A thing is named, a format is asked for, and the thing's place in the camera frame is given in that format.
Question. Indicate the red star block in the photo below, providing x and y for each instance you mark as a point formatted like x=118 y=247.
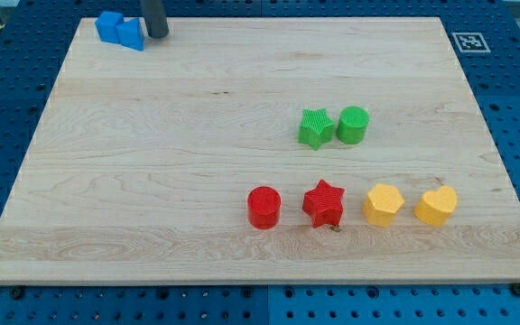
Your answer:
x=323 y=204

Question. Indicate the green cylinder block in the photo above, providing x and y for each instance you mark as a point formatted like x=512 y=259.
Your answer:
x=353 y=123

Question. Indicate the red cylinder block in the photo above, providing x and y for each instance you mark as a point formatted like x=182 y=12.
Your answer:
x=263 y=207

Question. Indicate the blue triangular block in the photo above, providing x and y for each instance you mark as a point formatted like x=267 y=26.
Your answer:
x=130 y=34

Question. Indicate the green star block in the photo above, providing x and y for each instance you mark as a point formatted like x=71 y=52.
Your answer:
x=316 y=128

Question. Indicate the blue cube block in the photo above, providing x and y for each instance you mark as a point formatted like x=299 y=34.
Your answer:
x=106 y=25

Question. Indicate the yellow heart block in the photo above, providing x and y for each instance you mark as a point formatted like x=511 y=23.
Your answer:
x=435 y=206

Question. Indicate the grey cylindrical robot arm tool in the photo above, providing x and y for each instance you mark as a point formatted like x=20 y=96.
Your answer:
x=155 y=18

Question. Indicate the wooden board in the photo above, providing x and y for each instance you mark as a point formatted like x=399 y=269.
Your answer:
x=139 y=170

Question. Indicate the yellow hexagon block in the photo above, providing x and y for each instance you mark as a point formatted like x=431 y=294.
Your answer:
x=381 y=205

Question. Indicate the white fiducial marker tag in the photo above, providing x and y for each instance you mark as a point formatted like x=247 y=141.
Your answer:
x=470 y=42

